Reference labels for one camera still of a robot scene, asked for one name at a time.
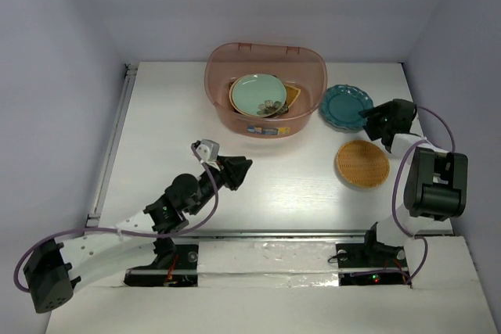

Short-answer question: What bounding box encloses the round woven bamboo plate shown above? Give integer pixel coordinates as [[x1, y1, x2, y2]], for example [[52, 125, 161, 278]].
[[334, 140, 390, 189]]

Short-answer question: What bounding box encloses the light green floral plate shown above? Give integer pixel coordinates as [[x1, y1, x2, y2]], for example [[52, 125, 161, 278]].
[[240, 74, 287, 117]]

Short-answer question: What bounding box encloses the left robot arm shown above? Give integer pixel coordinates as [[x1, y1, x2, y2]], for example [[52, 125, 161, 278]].
[[13, 156, 253, 314]]

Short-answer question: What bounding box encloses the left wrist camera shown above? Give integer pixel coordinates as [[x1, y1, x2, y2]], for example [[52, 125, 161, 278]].
[[191, 139, 220, 165]]

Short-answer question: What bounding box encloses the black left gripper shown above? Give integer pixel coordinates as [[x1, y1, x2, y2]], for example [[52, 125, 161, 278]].
[[188, 156, 250, 215]]

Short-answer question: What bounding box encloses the aluminium rail frame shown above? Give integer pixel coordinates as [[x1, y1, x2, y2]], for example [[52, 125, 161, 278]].
[[80, 62, 455, 239]]

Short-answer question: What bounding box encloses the yellow round plate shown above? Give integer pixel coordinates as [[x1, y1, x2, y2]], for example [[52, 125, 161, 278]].
[[229, 78, 251, 115]]

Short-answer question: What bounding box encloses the pink translucent plastic bin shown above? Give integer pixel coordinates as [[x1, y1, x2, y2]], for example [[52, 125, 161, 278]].
[[204, 42, 327, 138]]

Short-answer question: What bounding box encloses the teal scalloped plate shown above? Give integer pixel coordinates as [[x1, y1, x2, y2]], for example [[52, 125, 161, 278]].
[[319, 84, 373, 131]]

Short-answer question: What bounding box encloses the black floral square plate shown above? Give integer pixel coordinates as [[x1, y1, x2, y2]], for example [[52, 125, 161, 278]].
[[232, 103, 289, 118]]

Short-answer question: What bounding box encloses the triangular woven bamboo plate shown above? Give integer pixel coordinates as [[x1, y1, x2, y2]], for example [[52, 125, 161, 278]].
[[283, 82, 301, 107]]

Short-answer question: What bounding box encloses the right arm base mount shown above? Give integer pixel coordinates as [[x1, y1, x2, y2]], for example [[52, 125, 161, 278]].
[[327, 224, 410, 286]]

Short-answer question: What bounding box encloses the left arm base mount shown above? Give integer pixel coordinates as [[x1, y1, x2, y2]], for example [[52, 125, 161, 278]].
[[124, 243, 199, 288]]

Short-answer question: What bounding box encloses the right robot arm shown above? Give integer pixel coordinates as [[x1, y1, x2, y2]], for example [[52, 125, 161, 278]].
[[359, 99, 468, 265]]

